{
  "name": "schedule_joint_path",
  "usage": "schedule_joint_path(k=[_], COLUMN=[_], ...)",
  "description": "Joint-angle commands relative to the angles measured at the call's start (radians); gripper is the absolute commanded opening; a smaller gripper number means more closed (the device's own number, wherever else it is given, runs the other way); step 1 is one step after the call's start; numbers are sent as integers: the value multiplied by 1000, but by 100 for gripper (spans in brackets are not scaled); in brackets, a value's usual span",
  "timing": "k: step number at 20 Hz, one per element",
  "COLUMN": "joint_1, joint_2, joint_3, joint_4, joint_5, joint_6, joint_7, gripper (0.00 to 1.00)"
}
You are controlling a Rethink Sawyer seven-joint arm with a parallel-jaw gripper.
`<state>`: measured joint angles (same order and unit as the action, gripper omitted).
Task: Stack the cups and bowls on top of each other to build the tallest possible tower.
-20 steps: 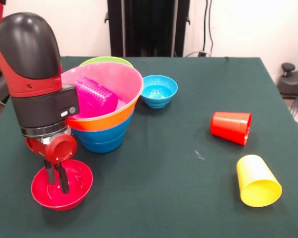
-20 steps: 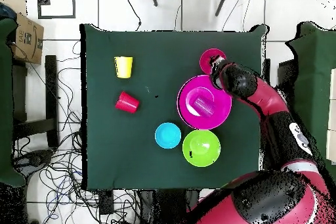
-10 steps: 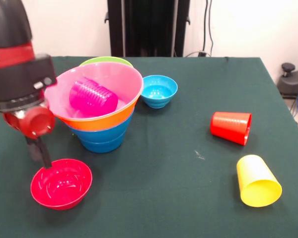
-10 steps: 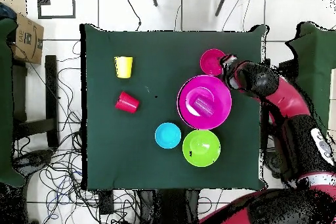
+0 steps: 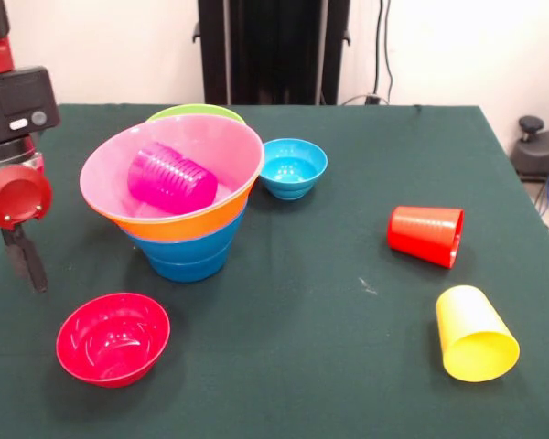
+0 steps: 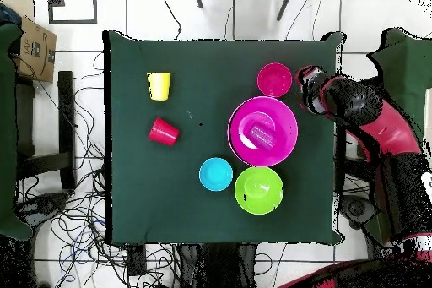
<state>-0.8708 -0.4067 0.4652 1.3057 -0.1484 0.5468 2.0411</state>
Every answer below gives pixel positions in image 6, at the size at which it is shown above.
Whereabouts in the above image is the small crimson bowl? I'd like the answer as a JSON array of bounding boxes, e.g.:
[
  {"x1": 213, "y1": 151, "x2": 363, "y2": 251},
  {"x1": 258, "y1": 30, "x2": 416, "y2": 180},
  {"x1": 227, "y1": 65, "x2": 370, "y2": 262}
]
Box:
[{"x1": 256, "y1": 62, "x2": 294, "y2": 98}]

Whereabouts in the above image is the purple cup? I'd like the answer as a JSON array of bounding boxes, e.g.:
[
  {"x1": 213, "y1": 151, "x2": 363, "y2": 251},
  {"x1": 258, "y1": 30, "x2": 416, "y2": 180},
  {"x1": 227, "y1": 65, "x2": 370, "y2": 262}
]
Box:
[{"x1": 247, "y1": 122, "x2": 278, "y2": 150}]

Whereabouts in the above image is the large pink bowl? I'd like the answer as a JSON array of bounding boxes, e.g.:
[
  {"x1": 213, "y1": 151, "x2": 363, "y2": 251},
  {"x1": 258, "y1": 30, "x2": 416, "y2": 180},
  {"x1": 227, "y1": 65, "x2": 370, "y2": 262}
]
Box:
[{"x1": 227, "y1": 95, "x2": 300, "y2": 167}]

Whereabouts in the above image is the red cup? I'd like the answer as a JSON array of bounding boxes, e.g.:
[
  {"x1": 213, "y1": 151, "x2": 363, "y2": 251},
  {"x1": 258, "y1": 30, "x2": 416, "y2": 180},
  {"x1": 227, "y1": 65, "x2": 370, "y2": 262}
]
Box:
[{"x1": 147, "y1": 117, "x2": 181, "y2": 147}]

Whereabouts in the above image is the green clothed side table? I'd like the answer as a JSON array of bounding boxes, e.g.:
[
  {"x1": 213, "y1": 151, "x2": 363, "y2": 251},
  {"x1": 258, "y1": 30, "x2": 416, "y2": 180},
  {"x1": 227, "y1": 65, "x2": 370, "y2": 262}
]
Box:
[
  {"x1": 0, "y1": 22, "x2": 35, "y2": 242},
  {"x1": 365, "y1": 27, "x2": 432, "y2": 248}
]

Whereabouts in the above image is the dark green tablecloth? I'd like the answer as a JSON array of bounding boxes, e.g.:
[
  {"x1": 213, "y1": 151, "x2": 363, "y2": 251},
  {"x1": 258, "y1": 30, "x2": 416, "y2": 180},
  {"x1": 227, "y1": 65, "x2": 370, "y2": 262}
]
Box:
[{"x1": 102, "y1": 30, "x2": 347, "y2": 246}]

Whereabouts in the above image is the green bowl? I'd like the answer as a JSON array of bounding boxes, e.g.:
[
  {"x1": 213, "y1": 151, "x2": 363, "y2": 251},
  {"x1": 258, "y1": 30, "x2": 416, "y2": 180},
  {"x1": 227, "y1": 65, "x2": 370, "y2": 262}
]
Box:
[{"x1": 234, "y1": 166, "x2": 285, "y2": 215}]

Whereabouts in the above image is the small light blue bowl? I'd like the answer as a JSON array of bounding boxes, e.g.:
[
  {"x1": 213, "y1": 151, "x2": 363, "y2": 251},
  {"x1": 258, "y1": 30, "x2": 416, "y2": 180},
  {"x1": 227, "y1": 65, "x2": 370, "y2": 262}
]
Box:
[{"x1": 198, "y1": 157, "x2": 234, "y2": 193}]

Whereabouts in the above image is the yellow cup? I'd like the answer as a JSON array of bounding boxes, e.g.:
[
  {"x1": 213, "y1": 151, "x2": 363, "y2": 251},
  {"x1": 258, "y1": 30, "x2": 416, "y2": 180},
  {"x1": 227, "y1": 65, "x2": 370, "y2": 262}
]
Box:
[{"x1": 146, "y1": 72, "x2": 172, "y2": 102}]

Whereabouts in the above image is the black power adapter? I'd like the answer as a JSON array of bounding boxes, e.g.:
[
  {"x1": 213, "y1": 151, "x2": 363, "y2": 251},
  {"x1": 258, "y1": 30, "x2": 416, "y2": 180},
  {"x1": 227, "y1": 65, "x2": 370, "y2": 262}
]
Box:
[{"x1": 127, "y1": 245, "x2": 147, "y2": 276}]

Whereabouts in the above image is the cardboard box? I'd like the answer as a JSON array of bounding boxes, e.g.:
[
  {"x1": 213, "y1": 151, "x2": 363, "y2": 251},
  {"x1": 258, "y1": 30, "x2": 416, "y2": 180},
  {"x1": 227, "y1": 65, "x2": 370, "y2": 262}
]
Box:
[{"x1": 13, "y1": 15, "x2": 57, "y2": 84}]

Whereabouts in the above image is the black cable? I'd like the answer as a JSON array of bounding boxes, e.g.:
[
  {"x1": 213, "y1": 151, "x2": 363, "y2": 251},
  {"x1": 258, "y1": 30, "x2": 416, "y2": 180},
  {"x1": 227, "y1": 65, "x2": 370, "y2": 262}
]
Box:
[{"x1": 158, "y1": 0, "x2": 183, "y2": 41}]

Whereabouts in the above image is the black pedestal leg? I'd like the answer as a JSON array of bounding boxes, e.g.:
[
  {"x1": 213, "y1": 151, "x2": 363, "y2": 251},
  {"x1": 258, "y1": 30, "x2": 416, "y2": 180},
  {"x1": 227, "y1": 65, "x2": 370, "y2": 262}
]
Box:
[
  {"x1": 338, "y1": 194, "x2": 377, "y2": 228},
  {"x1": 16, "y1": 192, "x2": 70, "y2": 221}
]

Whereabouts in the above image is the black stool frame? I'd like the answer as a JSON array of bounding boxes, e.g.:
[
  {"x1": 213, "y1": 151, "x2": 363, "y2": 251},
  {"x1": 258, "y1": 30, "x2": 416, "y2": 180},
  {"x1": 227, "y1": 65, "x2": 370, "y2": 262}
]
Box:
[{"x1": 14, "y1": 70, "x2": 77, "y2": 191}]

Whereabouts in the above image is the tangle of cables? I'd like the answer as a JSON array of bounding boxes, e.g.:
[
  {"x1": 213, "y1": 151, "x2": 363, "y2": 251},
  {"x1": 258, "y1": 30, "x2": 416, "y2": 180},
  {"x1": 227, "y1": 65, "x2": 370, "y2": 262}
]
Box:
[{"x1": 16, "y1": 52, "x2": 176, "y2": 288}]

